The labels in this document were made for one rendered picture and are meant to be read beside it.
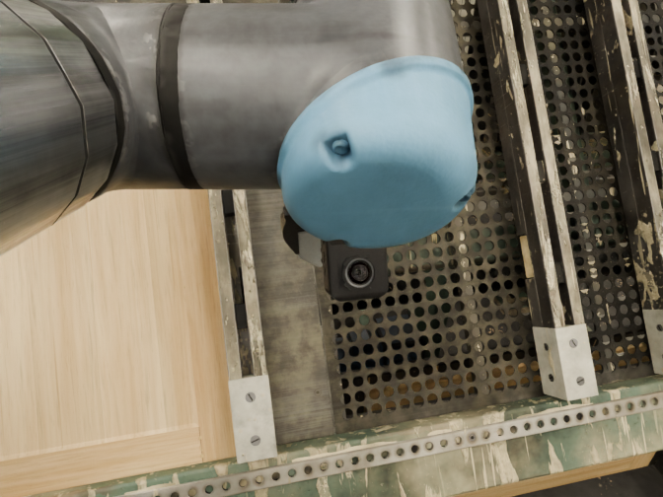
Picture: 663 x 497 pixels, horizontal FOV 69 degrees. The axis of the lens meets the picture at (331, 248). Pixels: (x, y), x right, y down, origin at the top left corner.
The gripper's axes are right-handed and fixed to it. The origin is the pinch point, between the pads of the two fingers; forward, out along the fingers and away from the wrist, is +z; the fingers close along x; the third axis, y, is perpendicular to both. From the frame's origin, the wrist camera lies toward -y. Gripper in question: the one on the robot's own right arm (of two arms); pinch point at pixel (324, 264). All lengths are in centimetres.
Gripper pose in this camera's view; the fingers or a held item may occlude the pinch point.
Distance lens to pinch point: 50.3
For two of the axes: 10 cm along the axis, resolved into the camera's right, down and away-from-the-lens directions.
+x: -9.7, 1.2, -1.9
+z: -1.1, 5.0, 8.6
